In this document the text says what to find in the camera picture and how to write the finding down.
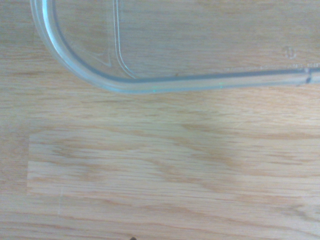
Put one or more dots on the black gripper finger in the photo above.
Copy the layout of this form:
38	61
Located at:
133	238

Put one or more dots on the clear plastic rectangular container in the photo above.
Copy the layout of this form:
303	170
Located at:
82	65

